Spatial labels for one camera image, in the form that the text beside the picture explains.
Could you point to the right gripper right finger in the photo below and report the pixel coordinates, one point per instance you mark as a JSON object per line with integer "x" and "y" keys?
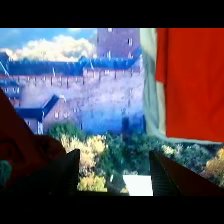
{"x": 166, "y": 181}

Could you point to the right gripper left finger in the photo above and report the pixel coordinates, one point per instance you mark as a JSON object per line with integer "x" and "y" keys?
{"x": 68, "y": 176}

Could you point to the dark red T-shirt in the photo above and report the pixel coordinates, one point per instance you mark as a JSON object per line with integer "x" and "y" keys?
{"x": 23, "y": 146}

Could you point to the red garment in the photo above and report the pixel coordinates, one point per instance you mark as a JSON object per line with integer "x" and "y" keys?
{"x": 193, "y": 83}

